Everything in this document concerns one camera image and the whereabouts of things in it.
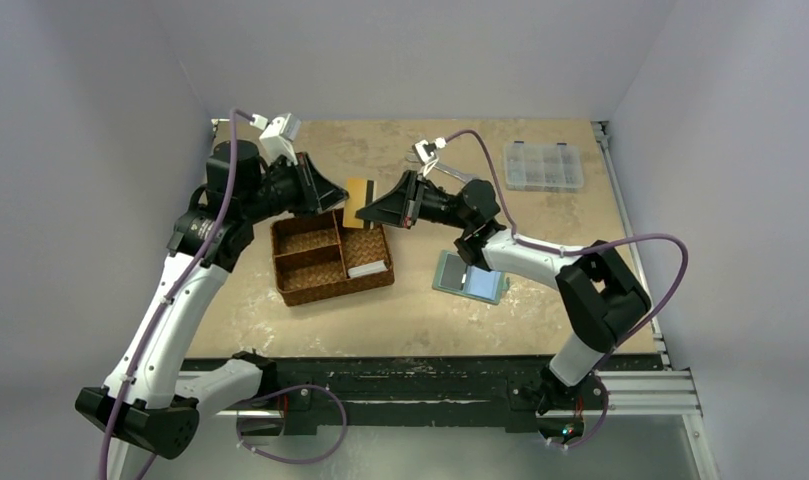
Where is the stack of cards in basket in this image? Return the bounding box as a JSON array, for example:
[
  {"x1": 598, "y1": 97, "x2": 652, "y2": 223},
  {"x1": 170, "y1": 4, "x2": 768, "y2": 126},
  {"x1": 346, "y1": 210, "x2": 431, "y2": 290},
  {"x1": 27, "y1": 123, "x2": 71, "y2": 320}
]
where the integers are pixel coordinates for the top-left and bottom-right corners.
[{"x1": 346, "y1": 260, "x2": 388, "y2": 278}]

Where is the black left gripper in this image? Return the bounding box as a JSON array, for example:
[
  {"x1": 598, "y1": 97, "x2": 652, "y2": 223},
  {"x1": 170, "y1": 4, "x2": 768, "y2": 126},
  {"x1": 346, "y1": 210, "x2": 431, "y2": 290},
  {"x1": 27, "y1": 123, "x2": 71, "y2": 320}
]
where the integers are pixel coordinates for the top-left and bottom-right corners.
[{"x1": 242, "y1": 151, "x2": 348, "y2": 224}]

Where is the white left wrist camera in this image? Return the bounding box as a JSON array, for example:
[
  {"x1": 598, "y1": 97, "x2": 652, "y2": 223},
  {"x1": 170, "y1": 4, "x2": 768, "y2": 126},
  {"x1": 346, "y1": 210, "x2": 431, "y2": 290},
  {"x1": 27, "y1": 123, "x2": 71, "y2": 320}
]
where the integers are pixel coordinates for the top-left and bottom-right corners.
[{"x1": 254, "y1": 113, "x2": 301, "y2": 166}]

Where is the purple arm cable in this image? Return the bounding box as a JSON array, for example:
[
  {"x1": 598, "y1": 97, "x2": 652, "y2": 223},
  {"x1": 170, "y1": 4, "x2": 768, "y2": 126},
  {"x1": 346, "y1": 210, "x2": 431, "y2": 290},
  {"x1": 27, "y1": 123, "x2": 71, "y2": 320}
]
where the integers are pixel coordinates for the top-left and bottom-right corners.
[
  {"x1": 443, "y1": 129, "x2": 689, "y2": 452},
  {"x1": 96, "y1": 108, "x2": 348, "y2": 480}
]

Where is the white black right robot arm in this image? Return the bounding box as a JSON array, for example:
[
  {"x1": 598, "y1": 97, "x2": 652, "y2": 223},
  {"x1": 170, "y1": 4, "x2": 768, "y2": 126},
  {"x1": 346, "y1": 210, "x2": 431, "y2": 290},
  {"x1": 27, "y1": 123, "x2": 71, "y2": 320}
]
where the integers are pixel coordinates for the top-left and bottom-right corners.
[{"x1": 355, "y1": 170, "x2": 651, "y2": 407}]

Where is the teal leather card holder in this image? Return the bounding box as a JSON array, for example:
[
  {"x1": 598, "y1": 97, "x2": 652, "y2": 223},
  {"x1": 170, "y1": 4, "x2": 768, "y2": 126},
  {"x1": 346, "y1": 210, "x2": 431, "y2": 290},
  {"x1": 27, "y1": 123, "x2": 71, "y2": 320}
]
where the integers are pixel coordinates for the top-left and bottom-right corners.
[{"x1": 432, "y1": 250, "x2": 510, "y2": 305}]

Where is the clear plastic organizer box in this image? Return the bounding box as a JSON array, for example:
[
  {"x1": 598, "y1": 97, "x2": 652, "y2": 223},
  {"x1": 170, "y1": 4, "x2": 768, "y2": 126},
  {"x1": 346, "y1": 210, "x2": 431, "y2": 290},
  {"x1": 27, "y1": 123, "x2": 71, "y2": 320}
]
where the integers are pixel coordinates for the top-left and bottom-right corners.
[{"x1": 503, "y1": 141, "x2": 585, "y2": 192}]

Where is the gold card with black stripe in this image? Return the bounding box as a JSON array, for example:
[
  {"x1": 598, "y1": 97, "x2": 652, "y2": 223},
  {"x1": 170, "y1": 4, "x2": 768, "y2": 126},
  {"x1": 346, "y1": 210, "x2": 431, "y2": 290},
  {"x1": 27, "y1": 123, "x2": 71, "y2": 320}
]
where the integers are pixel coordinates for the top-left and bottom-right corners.
[{"x1": 342, "y1": 177, "x2": 375, "y2": 230}]

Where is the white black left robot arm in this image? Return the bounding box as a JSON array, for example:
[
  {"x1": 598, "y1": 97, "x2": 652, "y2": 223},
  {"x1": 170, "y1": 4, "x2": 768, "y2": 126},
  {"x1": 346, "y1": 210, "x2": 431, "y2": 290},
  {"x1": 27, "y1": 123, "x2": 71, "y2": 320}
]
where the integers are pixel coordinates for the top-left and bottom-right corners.
[{"x1": 75, "y1": 140, "x2": 348, "y2": 459}]

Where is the brown woven divided basket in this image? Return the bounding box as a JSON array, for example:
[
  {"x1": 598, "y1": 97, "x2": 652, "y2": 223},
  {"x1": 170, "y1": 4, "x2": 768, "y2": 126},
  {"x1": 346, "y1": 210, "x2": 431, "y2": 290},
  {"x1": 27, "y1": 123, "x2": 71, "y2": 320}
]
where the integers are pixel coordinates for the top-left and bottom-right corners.
[{"x1": 270, "y1": 209, "x2": 395, "y2": 307}]

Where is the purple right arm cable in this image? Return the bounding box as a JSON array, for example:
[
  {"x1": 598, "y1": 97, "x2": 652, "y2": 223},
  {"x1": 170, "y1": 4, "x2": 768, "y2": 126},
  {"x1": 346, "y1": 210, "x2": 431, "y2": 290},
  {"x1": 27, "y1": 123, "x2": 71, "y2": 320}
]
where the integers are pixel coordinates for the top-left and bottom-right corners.
[{"x1": 443, "y1": 129, "x2": 689, "y2": 452}]

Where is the aluminium frame rail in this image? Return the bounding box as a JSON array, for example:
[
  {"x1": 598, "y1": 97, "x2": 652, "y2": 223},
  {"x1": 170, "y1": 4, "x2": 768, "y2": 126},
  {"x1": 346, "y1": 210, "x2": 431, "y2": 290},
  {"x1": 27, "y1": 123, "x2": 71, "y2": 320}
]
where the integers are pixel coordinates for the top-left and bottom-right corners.
[{"x1": 596, "y1": 369, "x2": 720, "y2": 480}]

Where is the silver open-end wrench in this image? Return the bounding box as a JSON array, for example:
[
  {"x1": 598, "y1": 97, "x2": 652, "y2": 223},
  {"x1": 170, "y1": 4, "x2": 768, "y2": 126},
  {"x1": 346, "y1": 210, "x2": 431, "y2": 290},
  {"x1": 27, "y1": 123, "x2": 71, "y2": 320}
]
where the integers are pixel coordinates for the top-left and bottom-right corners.
[{"x1": 404, "y1": 152, "x2": 480, "y2": 184}]

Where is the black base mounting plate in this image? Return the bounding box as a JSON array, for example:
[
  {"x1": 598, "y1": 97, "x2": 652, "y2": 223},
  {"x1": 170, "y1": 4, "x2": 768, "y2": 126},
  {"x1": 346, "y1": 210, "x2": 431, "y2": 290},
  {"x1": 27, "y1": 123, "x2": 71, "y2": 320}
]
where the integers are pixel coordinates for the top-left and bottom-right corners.
[{"x1": 221, "y1": 354, "x2": 662, "y2": 435}]

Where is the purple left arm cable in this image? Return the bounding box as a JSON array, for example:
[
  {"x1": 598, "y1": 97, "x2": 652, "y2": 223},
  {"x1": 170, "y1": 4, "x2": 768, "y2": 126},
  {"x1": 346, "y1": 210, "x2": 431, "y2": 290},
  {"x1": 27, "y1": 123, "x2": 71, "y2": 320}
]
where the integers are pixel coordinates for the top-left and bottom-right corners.
[{"x1": 96, "y1": 108, "x2": 348, "y2": 480}]

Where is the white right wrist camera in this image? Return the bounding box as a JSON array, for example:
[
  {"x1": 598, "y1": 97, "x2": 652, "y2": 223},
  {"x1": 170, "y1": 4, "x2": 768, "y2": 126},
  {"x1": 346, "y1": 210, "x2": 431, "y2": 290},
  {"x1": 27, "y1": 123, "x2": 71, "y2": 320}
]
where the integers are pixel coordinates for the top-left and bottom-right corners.
[{"x1": 412, "y1": 137, "x2": 447, "y2": 178}]

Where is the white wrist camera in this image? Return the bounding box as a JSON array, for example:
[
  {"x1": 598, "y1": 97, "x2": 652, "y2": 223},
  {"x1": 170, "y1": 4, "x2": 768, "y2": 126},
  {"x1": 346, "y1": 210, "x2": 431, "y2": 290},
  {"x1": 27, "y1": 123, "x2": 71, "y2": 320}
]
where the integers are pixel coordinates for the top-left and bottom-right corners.
[
  {"x1": 254, "y1": 113, "x2": 301, "y2": 166},
  {"x1": 412, "y1": 137, "x2": 447, "y2": 178}
]

